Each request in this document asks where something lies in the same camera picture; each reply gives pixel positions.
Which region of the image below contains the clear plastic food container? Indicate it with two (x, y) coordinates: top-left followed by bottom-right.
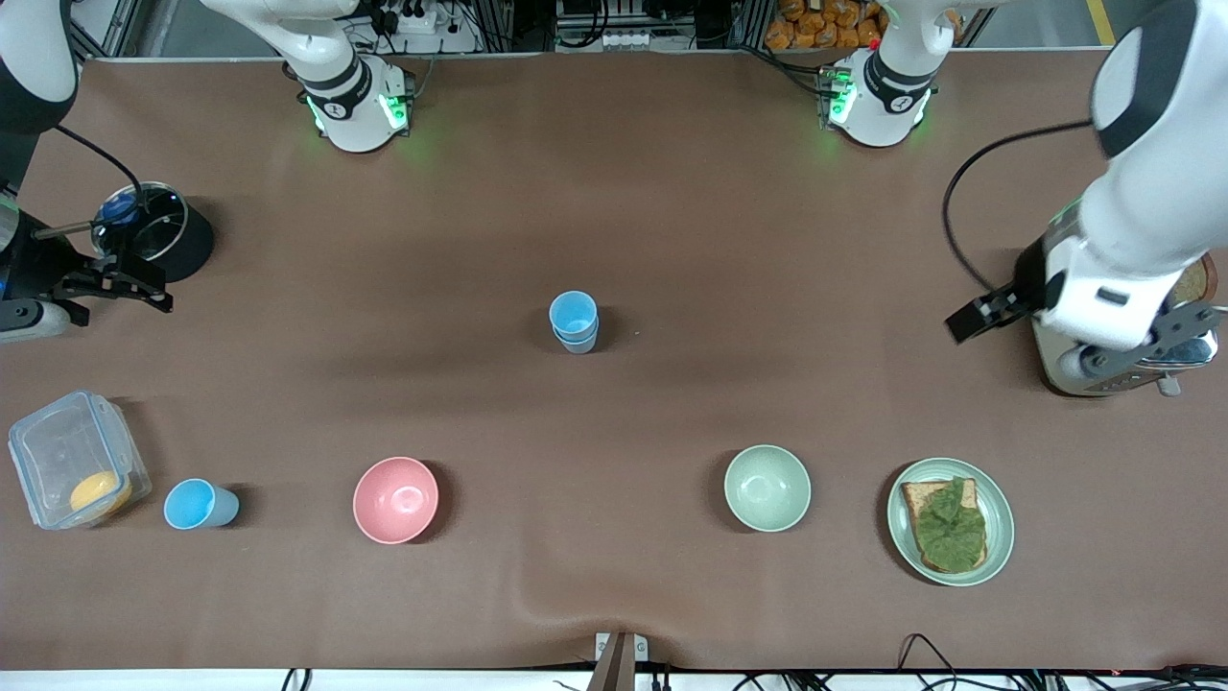
(8, 391), (154, 531)

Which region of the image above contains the brown bread slice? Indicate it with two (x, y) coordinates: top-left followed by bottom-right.
(1174, 255), (1218, 310)

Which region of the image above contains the pale green bowl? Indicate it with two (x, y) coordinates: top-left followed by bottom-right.
(723, 444), (813, 533)

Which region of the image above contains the green lettuce leaf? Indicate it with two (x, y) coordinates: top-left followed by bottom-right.
(916, 478), (988, 569)

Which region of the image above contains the black looped cable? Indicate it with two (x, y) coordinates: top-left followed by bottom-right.
(896, 632), (962, 675)

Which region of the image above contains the white power strip with plugs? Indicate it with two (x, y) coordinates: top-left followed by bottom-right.
(369, 0), (445, 36)

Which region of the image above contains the brown table cover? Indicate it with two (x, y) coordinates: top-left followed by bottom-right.
(0, 50), (1228, 673)

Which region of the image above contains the black pot with blue handle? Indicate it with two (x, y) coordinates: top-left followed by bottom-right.
(91, 180), (216, 284)

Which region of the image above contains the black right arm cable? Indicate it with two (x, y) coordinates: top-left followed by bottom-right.
(56, 123), (147, 231)

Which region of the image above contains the yellow round food piece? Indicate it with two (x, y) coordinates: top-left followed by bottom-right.
(69, 470), (133, 520)

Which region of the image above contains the pink bowl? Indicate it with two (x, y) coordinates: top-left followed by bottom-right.
(352, 456), (440, 545)

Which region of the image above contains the metal table clamp bracket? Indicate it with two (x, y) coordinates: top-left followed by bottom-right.
(587, 631), (649, 691)

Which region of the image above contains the brown toast slice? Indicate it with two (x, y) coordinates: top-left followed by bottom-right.
(900, 478), (989, 575)

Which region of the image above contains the cream and chrome toaster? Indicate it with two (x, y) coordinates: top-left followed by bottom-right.
(1028, 223), (1220, 397)

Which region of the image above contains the aluminium frame profile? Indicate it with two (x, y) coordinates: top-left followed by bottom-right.
(69, 0), (147, 66)

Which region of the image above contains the glass lid with blue knob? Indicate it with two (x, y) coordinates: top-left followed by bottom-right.
(92, 182), (189, 267)

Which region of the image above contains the bag of orange bread rolls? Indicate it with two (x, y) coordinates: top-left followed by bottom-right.
(765, 0), (886, 51)

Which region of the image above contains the pale green plate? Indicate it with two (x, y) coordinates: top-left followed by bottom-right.
(886, 457), (1016, 587)

